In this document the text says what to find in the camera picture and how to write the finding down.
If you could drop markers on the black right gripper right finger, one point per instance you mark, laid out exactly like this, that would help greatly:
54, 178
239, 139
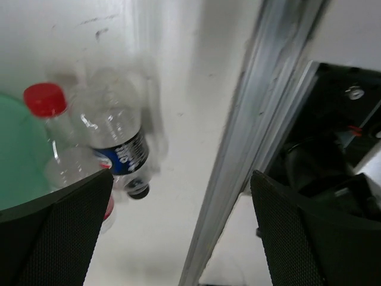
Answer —
307, 243

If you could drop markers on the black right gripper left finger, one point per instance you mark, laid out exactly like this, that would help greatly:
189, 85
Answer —
50, 240

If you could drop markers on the red-cap labelled plastic bottle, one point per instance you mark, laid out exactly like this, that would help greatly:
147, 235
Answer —
69, 160

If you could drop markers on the blue-label clear plastic bottle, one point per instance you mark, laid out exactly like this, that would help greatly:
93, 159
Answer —
108, 115

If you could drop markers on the green plastic bin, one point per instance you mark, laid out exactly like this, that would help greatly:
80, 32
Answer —
24, 152

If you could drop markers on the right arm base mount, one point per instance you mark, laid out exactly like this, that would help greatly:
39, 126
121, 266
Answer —
337, 124

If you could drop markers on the aluminium table edge rail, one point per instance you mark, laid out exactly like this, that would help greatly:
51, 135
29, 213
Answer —
281, 32

